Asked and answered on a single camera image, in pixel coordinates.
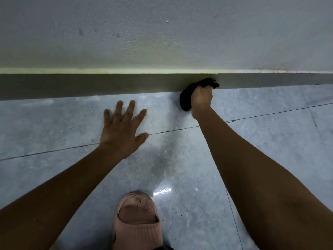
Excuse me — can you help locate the person's left hand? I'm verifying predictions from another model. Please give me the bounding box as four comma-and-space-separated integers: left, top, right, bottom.
99, 100, 150, 161

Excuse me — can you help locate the person's right hand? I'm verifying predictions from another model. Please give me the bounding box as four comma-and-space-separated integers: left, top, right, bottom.
190, 85, 214, 120

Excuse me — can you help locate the black cleaning cloth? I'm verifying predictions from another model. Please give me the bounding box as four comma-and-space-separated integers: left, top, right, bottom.
179, 78, 220, 112

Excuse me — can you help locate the person's right forearm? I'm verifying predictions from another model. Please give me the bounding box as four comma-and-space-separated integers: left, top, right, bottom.
192, 107, 333, 250

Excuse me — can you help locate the person's left forearm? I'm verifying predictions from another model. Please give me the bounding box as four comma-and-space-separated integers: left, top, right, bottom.
0, 143, 123, 250

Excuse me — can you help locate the grey baseboard strip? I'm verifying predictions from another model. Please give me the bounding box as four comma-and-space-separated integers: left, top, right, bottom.
0, 73, 333, 101

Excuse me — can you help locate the person's foot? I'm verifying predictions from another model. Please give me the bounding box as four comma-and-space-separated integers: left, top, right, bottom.
118, 204, 159, 225

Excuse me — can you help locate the pink slide sandal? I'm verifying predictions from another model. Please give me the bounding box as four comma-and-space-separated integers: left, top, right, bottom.
112, 192, 164, 250

